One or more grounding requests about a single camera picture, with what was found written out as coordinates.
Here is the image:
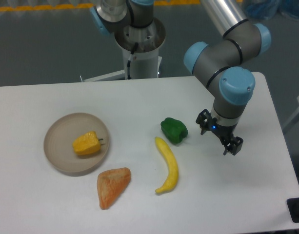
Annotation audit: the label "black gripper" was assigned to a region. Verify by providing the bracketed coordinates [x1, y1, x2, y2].
[196, 109, 243, 156]

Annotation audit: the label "yellow bell pepper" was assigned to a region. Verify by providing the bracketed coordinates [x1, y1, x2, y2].
[72, 131, 102, 156]

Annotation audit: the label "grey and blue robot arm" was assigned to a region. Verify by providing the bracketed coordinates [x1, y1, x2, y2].
[90, 0, 271, 155]

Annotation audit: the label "green bell pepper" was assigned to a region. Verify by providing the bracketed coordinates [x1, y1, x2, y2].
[160, 117, 188, 144]

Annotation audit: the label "beige round plate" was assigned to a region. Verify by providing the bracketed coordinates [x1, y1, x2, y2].
[43, 113, 110, 176]

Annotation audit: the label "yellow banana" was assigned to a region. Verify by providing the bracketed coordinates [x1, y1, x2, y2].
[155, 137, 179, 195]

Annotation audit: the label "black box at table edge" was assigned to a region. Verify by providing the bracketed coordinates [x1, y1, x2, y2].
[286, 197, 299, 223]

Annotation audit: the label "orange triangular bread slice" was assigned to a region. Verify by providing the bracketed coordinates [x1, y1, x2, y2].
[97, 167, 131, 210]

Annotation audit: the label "blue plastic bags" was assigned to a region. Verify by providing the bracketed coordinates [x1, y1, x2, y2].
[242, 0, 299, 21]

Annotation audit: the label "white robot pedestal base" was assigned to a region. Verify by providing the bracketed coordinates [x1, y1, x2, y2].
[82, 18, 166, 82]

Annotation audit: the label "black cable on pedestal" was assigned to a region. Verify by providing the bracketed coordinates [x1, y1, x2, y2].
[126, 42, 140, 80]

